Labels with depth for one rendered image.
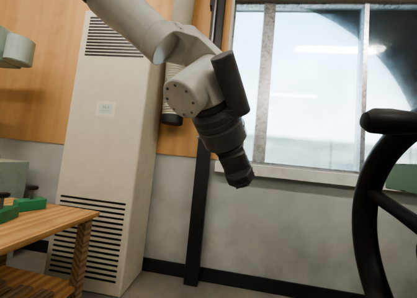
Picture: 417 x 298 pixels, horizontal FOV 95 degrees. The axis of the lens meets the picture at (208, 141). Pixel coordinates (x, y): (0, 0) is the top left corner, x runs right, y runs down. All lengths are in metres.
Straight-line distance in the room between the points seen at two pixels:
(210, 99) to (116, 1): 0.19
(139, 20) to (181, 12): 1.32
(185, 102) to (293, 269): 1.50
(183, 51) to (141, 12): 0.08
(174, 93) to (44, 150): 1.86
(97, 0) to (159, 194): 1.33
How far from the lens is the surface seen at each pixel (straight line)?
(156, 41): 0.33
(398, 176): 0.60
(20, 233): 1.04
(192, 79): 0.28
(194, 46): 0.36
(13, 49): 1.83
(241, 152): 0.36
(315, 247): 1.65
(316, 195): 1.56
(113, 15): 0.36
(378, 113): 0.23
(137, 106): 1.31
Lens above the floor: 0.87
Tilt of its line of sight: 5 degrees up
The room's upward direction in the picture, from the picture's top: 6 degrees clockwise
